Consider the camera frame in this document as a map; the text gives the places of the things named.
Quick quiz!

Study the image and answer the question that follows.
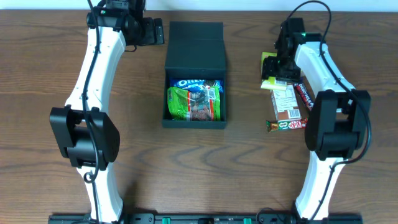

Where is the light green carton box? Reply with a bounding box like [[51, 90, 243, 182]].
[[261, 52, 287, 91]]

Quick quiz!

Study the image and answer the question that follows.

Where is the green snack mix bag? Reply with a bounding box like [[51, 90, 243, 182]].
[[167, 86, 221, 121]]

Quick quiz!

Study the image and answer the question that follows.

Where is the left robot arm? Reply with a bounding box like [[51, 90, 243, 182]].
[[49, 0, 164, 223]]

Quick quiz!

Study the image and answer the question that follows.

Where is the blue Oreo cookie pack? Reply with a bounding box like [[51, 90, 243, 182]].
[[170, 78, 224, 93]]

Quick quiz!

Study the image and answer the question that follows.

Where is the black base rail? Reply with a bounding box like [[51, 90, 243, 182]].
[[47, 212, 363, 224]]

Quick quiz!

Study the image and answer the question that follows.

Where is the green red KitKat bar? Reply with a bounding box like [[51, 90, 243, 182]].
[[266, 118, 308, 133]]

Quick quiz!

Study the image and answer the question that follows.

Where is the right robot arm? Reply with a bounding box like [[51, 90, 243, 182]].
[[258, 16, 371, 223]]

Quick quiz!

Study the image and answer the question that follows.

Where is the purple Dairy Milk bar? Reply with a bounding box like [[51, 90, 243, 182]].
[[294, 82, 314, 111]]

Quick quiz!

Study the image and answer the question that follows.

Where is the black gift box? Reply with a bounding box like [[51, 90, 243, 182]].
[[162, 21, 226, 129]]

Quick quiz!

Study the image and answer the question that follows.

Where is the brown and white carton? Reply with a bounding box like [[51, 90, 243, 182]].
[[271, 85, 302, 121]]

